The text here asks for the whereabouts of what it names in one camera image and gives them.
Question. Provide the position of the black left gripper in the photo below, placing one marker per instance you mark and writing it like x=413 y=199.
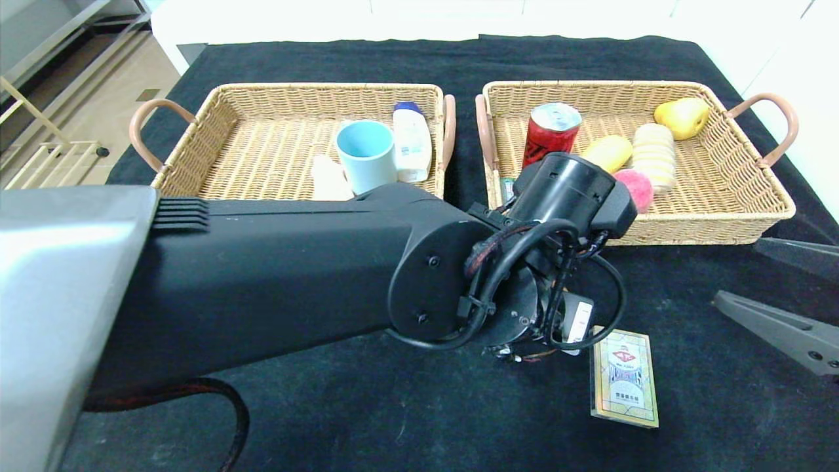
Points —
x=580 y=321

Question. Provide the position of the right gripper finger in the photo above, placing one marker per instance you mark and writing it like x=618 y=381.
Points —
x=786 y=331
x=806 y=259

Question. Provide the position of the playing card box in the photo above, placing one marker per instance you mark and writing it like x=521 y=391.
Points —
x=626 y=380

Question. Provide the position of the yellow mango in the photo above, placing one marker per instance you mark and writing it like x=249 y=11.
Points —
x=609 y=151

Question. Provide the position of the red cola can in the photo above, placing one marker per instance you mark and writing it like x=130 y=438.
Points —
x=550 y=131

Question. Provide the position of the light blue plastic mug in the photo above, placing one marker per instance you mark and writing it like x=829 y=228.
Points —
x=367 y=164

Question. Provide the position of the pink plastic bottle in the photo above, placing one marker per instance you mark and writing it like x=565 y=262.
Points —
x=328 y=180

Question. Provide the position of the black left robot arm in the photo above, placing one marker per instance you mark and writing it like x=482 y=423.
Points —
x=262 y=275

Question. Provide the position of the wicker basket holding food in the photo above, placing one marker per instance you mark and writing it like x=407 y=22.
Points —
x=721 y=196

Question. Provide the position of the wicker basket holding lotion bottle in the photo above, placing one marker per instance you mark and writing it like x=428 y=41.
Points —
x=262 y=131

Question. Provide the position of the pink peach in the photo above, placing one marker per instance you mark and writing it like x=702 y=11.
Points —
x=642 y=190

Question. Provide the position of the small green tube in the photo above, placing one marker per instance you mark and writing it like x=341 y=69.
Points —
x=507 y=190

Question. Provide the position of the yellow pear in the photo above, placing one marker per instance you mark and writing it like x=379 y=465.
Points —
x=685 y=118

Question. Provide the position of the white cabinet doors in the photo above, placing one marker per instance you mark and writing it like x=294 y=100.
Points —
x=786 y=65

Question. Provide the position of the white lotion bottle blue cap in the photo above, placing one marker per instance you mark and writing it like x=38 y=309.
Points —
x=413 y=147

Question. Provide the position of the white low cabinet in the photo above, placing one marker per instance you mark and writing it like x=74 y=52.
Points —
x=196 y=26

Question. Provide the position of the grey metal shelf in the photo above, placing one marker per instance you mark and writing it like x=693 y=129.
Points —
x=39 y=19

